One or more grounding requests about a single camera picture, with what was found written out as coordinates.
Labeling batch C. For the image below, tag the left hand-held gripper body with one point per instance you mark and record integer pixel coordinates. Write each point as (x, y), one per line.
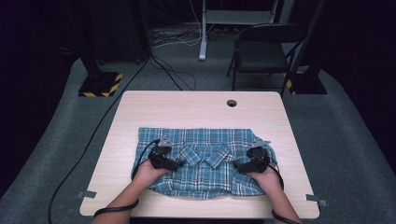
(159, 155)

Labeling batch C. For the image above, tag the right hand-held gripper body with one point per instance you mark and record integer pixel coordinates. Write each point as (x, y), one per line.
(257, 160)

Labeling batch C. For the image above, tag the blue plaid shirt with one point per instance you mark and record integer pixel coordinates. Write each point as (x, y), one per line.
(202, 140)

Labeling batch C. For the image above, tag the person's left hand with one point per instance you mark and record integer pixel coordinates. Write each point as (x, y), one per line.
(148, 174)

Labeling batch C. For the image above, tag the person's right hand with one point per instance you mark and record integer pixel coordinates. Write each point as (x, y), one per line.
(267, 183)

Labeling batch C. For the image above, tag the grey tape piece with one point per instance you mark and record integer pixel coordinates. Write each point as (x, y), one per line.
(86, 194)
(316, 199)

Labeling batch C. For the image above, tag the black stand with striped base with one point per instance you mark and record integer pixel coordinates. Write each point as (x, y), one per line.
(306, 82)
(99, 84)

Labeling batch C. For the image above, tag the black folding chair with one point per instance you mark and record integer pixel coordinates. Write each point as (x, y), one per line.
(261, 53)

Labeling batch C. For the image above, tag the dark cabinet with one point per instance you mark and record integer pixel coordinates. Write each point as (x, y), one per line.
(121, 31)

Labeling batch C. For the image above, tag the white desk frame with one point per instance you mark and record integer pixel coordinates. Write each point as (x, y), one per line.
(203, 37)

